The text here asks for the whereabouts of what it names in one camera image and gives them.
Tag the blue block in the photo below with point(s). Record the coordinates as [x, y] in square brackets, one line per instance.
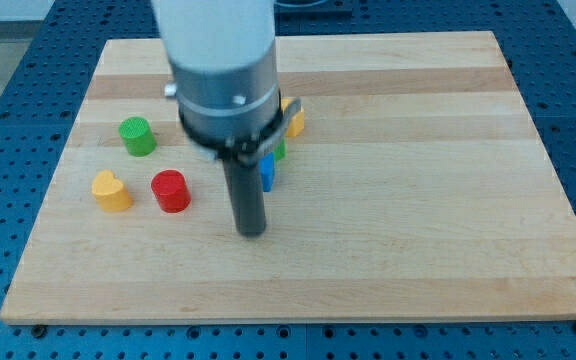
[267, 172]

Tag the small green block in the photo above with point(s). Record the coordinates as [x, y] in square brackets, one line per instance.
[280, 150]

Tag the wooden board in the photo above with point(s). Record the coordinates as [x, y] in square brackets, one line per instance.
[418, 191]

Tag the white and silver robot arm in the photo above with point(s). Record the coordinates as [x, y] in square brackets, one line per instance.
[222, 55]

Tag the yellow heart block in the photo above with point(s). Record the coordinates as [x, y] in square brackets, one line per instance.
[110, 193]

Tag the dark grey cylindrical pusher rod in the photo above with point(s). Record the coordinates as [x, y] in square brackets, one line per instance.
[245, 190]

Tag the green cylinder block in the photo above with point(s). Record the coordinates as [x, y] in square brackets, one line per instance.
[137, 136]

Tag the red cylinder block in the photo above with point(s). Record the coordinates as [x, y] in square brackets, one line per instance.
[171, 191]

